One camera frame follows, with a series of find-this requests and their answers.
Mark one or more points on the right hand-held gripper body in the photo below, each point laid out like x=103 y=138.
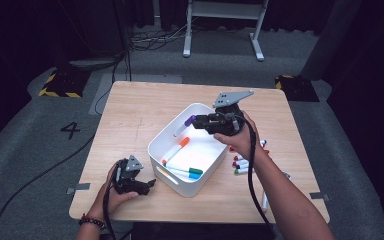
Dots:
x=226 y=123

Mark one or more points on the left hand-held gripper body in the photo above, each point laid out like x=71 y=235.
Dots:
x=125 y=178

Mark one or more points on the purple marker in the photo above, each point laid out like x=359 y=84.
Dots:
x=184 y=126

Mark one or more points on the white plastic bin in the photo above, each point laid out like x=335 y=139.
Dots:
x=196 y=151

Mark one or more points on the dark green marker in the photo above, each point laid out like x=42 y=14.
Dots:
x=183 y=169

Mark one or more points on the light blue marker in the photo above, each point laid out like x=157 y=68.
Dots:
x=188 y=174

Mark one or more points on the magenta marker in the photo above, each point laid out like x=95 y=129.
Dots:
x=240 y=163

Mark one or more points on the person's left hand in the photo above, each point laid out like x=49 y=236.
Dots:
x=114 y=200

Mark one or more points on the person's right hand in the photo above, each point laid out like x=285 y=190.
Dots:
x=246 y=143

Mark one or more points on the red marker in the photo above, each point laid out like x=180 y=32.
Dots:
x=232 y=149

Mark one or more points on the orange capped white marker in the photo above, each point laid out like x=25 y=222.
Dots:
x=237 y=157

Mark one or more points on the grey tape strip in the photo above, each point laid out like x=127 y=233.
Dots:
x=319 y=196
x=78 y=188

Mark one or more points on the black yellow striped floor plate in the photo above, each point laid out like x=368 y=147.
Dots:
x=296 y=90
x=63 y=85

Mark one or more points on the small black white block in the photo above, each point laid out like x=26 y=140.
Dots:
x=287 y=175

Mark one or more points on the black stand with round base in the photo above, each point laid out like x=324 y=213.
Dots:
x=96 y=63

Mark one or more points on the white desk frame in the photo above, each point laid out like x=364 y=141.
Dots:
x=226 y=10

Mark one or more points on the grey slanted post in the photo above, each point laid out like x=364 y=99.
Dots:
x=330 y=40

